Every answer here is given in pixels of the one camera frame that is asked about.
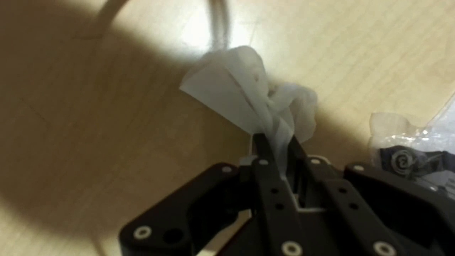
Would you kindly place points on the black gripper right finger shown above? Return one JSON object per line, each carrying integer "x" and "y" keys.
{"x": 378, "y": 200}

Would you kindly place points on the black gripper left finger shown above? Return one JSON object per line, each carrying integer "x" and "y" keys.
{"x": 274, "y": 204}

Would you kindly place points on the white cloth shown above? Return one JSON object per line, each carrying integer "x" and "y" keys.
{"x": 227, "y": 86}

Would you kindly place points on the clear bag with black item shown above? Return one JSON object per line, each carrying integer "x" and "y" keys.
{"x": 406, "y": 161}

